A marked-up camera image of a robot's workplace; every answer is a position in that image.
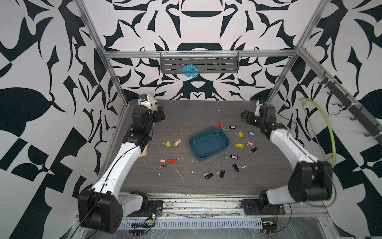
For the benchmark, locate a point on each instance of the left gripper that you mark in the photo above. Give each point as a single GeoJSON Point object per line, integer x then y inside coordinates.
{"type": "Point", "coordinates": [155, 115]}

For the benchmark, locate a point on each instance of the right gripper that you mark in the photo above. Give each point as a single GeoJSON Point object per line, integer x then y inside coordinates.
{"type": "Point", "coordinates": [245, 116]}

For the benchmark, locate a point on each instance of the black key fob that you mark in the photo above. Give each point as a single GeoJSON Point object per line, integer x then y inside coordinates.
{"type": "Point", "coordinates": [236, 168]}
{"type": "Point", "coordinates": [222, 174]}
{"type": "Point", "coordinates": [208, 175]}
{"type": "Point", "coordinates": [254, 149]}

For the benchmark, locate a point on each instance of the long yellow key tag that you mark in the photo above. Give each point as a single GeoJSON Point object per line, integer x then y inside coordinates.
{"type": "Point", "coordinates": [177, 142]}

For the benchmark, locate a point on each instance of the teal plastic storage box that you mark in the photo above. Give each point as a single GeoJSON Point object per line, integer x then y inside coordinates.
{"type": "Point", "coordinates": [208, 143]}

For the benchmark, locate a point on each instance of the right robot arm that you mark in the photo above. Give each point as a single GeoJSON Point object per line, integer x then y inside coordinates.
{"type": "Point", "coordinates": [311, 179]}

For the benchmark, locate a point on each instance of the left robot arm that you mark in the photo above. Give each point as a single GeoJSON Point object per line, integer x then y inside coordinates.
{"type": "Point", "coordinates": [100, 208]}

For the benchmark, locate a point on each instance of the white teddy bear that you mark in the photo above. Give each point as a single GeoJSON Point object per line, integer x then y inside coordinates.
{"type": "Point", "coordinates": [148, 101]}

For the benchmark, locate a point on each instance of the yellow sponge packet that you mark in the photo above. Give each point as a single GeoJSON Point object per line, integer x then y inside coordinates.
{"type": "Point", "coordinates": [144, 152]}

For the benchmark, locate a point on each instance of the teal scrunchie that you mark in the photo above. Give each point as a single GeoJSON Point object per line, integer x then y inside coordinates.
{"type": "Point", "coordinates": [190, 70]}

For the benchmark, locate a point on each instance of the grey slotted wall shelf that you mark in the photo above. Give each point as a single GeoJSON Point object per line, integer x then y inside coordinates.
{"type": "Point", "coordinates": [205, 62]}

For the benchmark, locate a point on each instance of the dark wall hook rail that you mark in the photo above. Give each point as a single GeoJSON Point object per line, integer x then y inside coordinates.
{"type": "Point", "coordinates": [358, 111]}

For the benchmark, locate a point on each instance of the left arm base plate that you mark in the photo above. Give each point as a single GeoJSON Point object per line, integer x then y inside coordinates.
{"type": "Point", "coordinates": [153, 206]}

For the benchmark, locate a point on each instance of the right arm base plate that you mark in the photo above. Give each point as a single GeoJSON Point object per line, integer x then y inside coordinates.
{"type": "Point", "coordinates": [256, 207]}

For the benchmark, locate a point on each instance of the white slotted cable duct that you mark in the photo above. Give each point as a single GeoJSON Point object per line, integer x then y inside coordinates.
{"type": "Point", "coordinates": [209, 223]}

